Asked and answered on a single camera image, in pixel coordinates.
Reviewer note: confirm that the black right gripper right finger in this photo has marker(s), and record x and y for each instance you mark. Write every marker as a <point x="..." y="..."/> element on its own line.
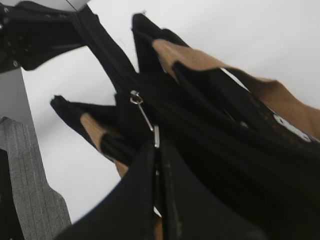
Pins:
<point x="190" y="211"/>

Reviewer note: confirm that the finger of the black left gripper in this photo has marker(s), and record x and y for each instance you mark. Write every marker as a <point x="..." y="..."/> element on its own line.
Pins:
<point x="42" y="33"/>

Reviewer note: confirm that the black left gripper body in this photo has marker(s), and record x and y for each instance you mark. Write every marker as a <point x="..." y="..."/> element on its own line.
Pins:
<point x="10" y="32"/>

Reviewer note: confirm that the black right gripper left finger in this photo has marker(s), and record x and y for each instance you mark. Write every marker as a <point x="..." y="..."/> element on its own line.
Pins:
<point x="127" y="212"/>

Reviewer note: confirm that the black tote bag tan handles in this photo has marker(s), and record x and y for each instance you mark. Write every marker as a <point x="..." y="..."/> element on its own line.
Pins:
<point x="248" y="140"/>

